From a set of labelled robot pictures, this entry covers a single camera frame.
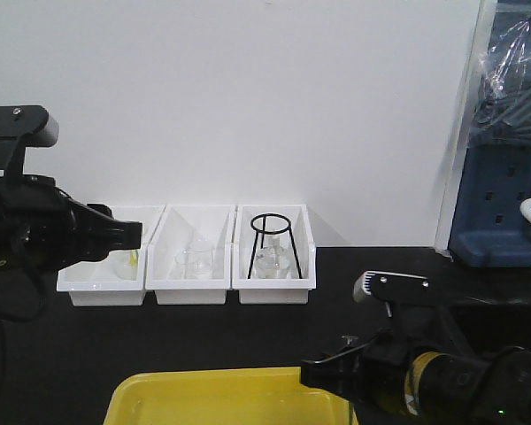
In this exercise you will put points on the middle white storage bin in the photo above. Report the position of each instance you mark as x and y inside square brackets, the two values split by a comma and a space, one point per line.
[179, 226]

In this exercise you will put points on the white storage bin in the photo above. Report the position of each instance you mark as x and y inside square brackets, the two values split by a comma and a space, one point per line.
[289, 291]
[96, 284]
[179, 226]

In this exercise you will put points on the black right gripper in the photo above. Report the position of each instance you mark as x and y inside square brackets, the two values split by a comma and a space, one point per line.
[432, 386]

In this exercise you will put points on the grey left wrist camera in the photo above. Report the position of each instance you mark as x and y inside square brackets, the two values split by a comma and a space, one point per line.
[22, 127]

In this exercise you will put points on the clear plastic bag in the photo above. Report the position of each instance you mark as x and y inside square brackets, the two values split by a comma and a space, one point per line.
[502, 115]

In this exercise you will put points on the left white storage bin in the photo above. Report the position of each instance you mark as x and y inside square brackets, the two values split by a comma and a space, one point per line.
[96, 284]

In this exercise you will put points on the black wire tripod stand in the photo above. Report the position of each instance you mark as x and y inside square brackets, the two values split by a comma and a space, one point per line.
[259, 225]

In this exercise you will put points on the glass funnel green stick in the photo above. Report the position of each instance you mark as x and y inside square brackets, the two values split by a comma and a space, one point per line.
[125, 264]

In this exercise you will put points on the right white storage bin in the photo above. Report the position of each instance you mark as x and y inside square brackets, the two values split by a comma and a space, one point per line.
[289, 291]

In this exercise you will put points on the blue grey pegboard rack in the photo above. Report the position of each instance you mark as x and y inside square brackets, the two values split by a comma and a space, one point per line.
[488, 229]

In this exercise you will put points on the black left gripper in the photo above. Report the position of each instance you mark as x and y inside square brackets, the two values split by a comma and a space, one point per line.
[37, 226]

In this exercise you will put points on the tall clear test tube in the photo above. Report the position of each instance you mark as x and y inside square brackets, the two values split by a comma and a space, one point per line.
[349, 343]

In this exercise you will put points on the glass alcohol lamp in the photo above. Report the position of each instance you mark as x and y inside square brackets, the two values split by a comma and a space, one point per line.
[272, 260]

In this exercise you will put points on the clear glass beaker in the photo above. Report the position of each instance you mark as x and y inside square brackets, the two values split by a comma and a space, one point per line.
[195, 262]

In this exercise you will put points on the yellow plastic tray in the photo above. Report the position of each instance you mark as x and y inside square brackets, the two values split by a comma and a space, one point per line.
[262, 395]

